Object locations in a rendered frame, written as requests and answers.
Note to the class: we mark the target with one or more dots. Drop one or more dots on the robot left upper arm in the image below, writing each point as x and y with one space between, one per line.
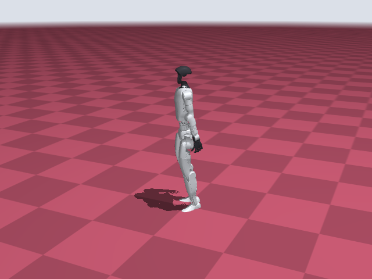
187 98

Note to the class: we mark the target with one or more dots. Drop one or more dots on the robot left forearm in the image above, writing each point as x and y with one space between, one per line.
192 126

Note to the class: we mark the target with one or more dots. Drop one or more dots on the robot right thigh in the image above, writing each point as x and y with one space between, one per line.
177 145

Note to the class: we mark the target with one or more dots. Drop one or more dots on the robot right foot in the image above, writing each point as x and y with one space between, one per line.
188 200

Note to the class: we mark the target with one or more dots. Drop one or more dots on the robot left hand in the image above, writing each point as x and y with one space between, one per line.
197 145

